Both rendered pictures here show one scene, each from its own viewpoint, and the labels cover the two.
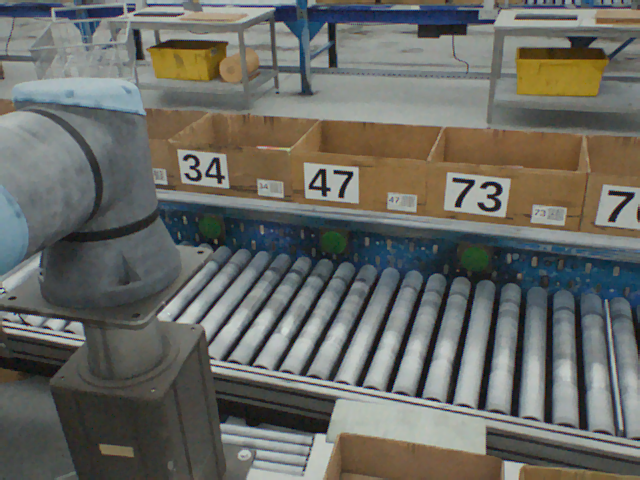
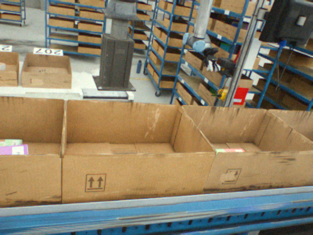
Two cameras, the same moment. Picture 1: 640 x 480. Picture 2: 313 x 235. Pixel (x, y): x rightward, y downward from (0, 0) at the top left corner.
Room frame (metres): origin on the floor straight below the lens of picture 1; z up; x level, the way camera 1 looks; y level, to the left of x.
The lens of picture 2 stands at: (2.30, -0.54, 1.41)
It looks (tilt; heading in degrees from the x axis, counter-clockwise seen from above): 27 degrees down; 140
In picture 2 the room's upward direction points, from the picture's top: 12 degrees clockwise
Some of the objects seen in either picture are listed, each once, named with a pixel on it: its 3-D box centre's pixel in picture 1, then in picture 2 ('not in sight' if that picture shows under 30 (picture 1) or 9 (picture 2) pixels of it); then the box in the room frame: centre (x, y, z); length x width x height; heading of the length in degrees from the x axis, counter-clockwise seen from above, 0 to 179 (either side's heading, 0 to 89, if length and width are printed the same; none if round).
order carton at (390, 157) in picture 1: (369, 165); (131, 147); (1.77, -0.16, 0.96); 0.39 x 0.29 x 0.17; 70
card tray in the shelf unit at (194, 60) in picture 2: not in sight; (204, 61); (0.42, 1.57, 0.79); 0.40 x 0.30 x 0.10; 162
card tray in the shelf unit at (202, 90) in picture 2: not in sight; (220, 96); (0.87, 1.41, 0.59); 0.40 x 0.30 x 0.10; 158
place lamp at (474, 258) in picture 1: (474, 259); not in sight; (1.45, -0.41, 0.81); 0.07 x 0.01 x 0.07; 70
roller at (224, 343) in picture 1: (251, 305); not in sight; (1.41, 0.19, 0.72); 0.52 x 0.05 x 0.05; 160
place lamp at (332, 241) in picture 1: (333, 242); not in sight; (1.58, -0.04, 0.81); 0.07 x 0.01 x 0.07; 70
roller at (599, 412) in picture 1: (595, 360); not in sight; (1.13, -0.61, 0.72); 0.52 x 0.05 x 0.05; 160
